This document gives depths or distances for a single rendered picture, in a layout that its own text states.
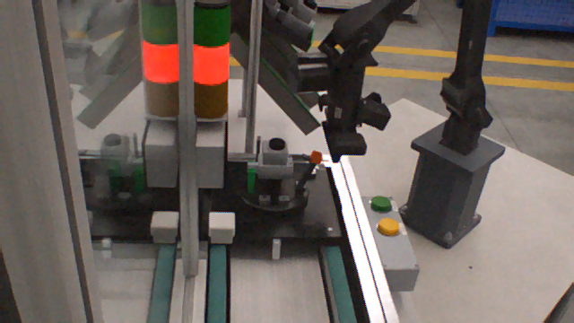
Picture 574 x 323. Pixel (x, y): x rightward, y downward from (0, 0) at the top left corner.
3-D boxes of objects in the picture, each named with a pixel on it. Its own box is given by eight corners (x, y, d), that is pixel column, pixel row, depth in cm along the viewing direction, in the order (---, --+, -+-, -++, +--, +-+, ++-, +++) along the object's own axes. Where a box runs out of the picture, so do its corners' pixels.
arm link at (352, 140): (336, 113, 91) (374, 114, 91) (321, 65, 106) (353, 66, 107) (330, 156, 95) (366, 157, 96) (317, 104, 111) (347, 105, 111)
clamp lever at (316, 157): (304, 182, 111) (322, 152, 107) (305, 188, 109) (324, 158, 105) (288, 177, 109) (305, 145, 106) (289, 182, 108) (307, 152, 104)
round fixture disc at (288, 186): (304, 176, 117) (305, 168, 116) (312, 219, 106) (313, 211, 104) (236, 174, 115) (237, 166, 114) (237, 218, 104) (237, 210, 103)
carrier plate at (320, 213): (324, 170, 123) (325, 162, 122) (341, 245, 103) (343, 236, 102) (212, 168, 120) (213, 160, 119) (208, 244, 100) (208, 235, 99)
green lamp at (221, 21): (230, 34, 74) (230, -3, 71) (229, 48, 70) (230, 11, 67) (191, 32, 73) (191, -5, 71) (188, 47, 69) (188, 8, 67)
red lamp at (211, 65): (229, 69, 77) (230, 35, 74) (228, 85, 73) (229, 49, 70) (191, 67, 76) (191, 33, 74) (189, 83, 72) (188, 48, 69)
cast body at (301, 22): (308, 33, 124) (325, 6, 120) (306, 39, 120) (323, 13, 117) (275, 13, 123) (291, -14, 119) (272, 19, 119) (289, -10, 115)
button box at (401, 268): (387, 218, 119) (393, 195, 116) (413, 292, 102) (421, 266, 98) (355, 218, 118) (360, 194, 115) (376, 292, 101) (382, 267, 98)
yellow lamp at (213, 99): (228, 101, 80) (229, 69, 77) (227, 118, 76) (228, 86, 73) (192, 100, 79) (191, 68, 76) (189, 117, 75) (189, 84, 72)
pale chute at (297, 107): (309, 109, 138) (324, 99, 136) (306, 136, 127) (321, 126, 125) (231, 21, 127) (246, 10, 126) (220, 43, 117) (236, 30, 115)
